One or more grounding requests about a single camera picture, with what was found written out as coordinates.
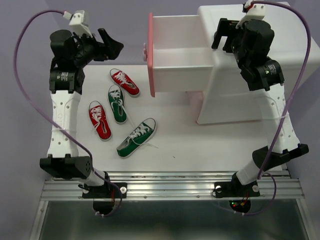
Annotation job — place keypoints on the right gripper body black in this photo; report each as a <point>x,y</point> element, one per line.
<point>238,51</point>

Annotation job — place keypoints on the aluminium mounting rail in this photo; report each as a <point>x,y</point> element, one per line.
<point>149,181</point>

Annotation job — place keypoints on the red sneaker far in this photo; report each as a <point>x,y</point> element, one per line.
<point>120,78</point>

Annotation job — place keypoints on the red sneaker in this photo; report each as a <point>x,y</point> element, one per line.
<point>99,121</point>
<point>120,78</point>

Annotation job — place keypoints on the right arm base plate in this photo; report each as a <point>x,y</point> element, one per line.
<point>240,195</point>

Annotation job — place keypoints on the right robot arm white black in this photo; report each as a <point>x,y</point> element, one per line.
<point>275,120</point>

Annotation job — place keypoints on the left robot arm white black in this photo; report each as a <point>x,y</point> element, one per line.
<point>63,160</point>

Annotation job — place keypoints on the red sneaker near left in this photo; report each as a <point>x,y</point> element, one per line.
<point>99,121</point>

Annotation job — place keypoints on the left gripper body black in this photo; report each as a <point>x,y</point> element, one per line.
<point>89,49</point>

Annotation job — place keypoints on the green sneaker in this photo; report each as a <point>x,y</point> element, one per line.
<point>137,138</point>
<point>116,101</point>

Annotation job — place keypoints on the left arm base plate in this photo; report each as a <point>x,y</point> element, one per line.
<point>107,198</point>

